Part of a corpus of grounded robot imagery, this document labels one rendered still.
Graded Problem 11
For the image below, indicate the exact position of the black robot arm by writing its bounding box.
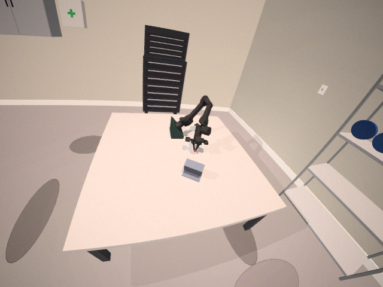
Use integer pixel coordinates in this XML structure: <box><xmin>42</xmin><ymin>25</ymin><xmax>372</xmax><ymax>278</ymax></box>
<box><xmin>174</xmin><ymin>96</ymin><xmax>212</xmax><ymax>145</ymax></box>

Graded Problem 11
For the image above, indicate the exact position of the dark grey sloped panel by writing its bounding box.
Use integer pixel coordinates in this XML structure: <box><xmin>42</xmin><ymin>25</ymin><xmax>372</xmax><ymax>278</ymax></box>
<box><xmin>181</xmin><ymin>158</ymin><xmax>205</xmax><ymax>182</ymax></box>

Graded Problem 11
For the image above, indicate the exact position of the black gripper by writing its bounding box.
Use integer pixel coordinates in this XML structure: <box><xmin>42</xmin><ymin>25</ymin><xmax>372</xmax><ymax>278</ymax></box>
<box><xmin>185</xmin><ymin>132</ymin><xmax>209</xmax><ymax>150</ymax></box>

